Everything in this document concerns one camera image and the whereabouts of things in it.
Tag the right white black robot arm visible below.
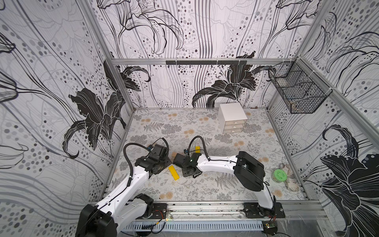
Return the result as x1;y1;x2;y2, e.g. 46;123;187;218
173;151;274;210

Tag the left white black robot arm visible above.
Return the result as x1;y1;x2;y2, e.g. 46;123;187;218
75;143;171;237

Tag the white mini drawer cabinet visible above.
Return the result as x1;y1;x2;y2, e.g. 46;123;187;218
218;103;248;134

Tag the green round lid container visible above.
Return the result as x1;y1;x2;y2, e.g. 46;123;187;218
271;169;288;183

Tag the small electronics board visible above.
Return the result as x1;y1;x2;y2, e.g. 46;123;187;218
263;222;278;236

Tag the crumpled beige cloth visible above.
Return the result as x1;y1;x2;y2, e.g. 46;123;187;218
280;164;300;192

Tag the right black camera cable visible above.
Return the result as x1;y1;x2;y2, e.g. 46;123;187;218
184;135;211;162

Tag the black camera cable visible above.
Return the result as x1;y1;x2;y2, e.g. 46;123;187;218
123;137;170;187
184;135;211;162

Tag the left black camera cable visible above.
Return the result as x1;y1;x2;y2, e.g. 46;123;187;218
123;137;170;187

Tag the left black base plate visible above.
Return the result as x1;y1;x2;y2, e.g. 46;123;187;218
140;203;168;220

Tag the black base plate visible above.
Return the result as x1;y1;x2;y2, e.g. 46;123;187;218
243;202;286;219
140;203;168;220

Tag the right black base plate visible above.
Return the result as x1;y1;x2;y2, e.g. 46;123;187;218
243;202;286;219

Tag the white slotted cable duct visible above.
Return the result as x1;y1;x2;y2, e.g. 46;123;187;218
122;221;264;232

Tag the black wall mounted bar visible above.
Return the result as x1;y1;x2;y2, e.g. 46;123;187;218
165;60;247;65

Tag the black wire basket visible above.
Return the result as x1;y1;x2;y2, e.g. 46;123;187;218
268;61;331;114

